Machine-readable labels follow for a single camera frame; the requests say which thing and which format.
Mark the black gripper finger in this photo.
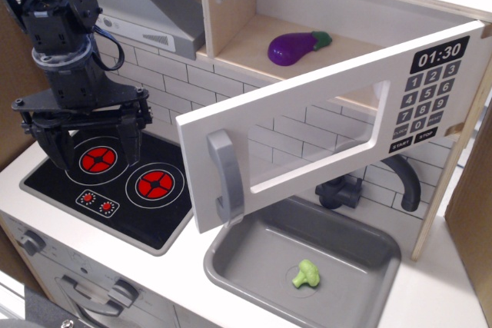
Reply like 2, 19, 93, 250
116, 114, 141, 165
32, 126, 75, 171

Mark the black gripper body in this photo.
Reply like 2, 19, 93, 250
12, 59, 152, 134

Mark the white toy microwave door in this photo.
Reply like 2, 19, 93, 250
176, 21, 491, 233

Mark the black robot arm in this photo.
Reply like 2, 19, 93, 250
2, 0, 152, 170

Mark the black toy stove top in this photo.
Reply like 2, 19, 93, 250
20, 130, 192, 256

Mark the grey oven knob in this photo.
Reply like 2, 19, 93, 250
18, 230, 46, 256

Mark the grey toy range hood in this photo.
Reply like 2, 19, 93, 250
97, 0, 205, 60

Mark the purple toy eggplant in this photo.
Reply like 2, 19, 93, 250
267, 31, 333, 66

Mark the grey toy sink basin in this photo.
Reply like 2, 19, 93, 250
204, 198, 401, 327

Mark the dark grey toy faucet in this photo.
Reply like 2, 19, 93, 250
315, 154, 421, 213

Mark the green toy broccoli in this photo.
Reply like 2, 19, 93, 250
292, 259, 321, 288

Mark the brown cardboard panel right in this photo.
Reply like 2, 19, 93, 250
445, 108, 491, 324

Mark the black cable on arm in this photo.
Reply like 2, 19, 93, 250
91, 25, 126, 72

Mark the grey microwave door handle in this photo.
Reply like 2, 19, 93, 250
207, 130, 244, 227

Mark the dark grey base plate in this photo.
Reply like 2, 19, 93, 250
24, 287, 90, 328

